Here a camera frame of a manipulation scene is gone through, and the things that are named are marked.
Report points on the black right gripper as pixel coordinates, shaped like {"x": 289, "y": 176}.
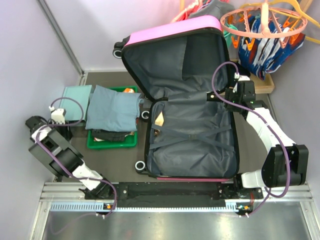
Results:
{"x": 229, "y": 94}

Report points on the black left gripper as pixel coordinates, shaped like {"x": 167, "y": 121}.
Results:
{"x": 67, "y": 133}

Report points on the black denim garment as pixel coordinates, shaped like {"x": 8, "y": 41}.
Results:
{"x": 109, "y": 136}

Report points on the light blue grey garment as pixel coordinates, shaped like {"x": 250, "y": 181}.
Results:
{"x": 113, "y": 111}

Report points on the pink hard-shell suitcase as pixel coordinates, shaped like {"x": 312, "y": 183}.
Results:
{"x": 179, "y": 66}

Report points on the orange white tie-dye garment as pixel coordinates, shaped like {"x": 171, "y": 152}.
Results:
{"x": 129, "y": 90}

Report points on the cream plastic sachet packet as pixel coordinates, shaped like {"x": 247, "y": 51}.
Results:
{"x": 159, "y": 121}

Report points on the red poppy floral garment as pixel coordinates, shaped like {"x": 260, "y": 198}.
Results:
{"x": 132, "y": 133}

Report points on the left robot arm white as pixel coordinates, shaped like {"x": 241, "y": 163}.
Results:
{"x": 52, "y": 147}

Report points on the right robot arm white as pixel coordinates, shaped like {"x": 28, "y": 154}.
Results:
{"x": 286, "y": 162}

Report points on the dark navy folded garment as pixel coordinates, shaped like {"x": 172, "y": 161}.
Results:
{"x": 242, "y": 70}

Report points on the light blue metal box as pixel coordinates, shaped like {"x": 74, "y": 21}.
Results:
{"x": 81, "y": 94}

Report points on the blue white patterned garment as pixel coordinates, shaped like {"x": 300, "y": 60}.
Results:
{"x": 262, "y": 56}

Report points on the teal green garment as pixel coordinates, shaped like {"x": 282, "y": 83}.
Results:
{"x": 228, "y": 36}

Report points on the green plastic tray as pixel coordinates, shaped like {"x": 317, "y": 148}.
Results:
{"x": 129, "y": 142}

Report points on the pink round clip hanger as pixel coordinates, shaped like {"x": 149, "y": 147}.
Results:
{"x": 269, "y": 26}

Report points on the grey hanging garment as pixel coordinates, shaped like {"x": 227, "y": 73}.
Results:
{"x": 215, "y": 8}

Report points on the coral pink patterned garment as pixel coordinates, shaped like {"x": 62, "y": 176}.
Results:
{"x": 186, "y": 11}

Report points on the yellow clothes hanger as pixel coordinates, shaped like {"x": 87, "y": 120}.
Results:
{"x": 297, "y": 8}

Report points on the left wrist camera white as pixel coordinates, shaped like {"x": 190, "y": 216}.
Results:
{"x": 58, "y": 115}

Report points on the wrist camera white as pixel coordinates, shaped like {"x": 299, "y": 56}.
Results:
{"x": 58, "y": 115}
{"x": 238, "y": 79}

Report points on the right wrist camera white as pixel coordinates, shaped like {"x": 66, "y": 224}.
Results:
{"x": 238, "y": 79}

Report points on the slotted grey cable duct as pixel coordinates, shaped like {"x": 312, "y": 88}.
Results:
{"x": 105, "y": 207}

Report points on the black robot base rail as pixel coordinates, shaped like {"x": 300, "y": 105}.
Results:
{"x": 182, "y": 194}

